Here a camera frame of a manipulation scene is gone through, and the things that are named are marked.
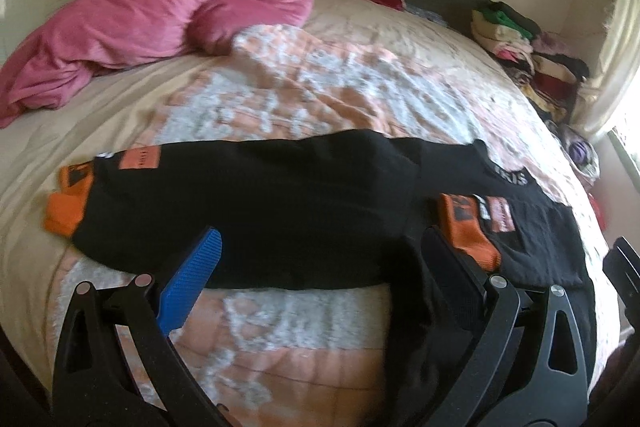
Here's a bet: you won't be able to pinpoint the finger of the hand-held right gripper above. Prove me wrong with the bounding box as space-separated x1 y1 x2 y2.
602 236 640 323

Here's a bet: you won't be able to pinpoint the peach and white bed quilt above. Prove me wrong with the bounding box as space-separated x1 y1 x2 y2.
0 0 621 427

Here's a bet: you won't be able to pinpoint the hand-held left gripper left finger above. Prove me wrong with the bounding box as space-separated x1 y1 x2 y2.
50 226 237 427

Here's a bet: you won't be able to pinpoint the cream curtain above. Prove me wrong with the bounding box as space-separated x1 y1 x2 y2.
580 0 640 144

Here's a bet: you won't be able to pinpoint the black pants with orange cuffs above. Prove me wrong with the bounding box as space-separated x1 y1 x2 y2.
44 129 598 408

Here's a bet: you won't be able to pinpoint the pink duvet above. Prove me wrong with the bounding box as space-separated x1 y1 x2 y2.
0 0 319 130

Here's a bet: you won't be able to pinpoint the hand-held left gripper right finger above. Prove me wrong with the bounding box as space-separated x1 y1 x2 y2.
421 226 589 427

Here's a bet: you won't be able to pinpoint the tall mixed clothes pile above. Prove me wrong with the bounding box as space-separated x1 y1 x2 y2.
470 0 607 188

